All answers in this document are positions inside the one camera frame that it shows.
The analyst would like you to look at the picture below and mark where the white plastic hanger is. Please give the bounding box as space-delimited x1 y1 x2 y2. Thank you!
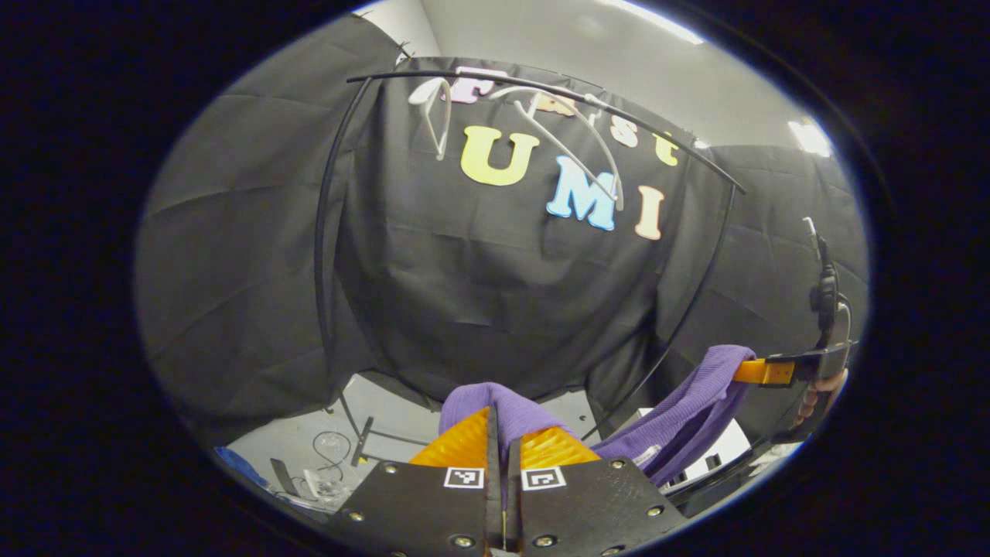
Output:
487 85 626 211
408 77 453 162

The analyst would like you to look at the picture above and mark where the thin black cable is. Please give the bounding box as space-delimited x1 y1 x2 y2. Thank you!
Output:
312 431 355 497

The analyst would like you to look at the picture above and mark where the blue cloth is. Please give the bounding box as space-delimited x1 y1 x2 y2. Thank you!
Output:
215 446 271 488

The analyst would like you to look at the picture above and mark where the black backdrop cloth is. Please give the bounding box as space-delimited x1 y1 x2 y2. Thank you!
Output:
133 15 871 446

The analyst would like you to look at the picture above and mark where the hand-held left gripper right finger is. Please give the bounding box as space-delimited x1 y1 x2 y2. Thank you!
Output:
507 425 689 557

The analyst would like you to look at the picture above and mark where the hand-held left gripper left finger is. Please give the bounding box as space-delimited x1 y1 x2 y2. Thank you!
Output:
329 408 502 557

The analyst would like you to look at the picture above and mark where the purple knit cardigan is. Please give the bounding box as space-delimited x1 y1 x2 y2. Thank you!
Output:
439 345 757 488

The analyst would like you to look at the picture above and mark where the black clothes rack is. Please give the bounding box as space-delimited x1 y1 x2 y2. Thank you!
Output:
313 70 748 465

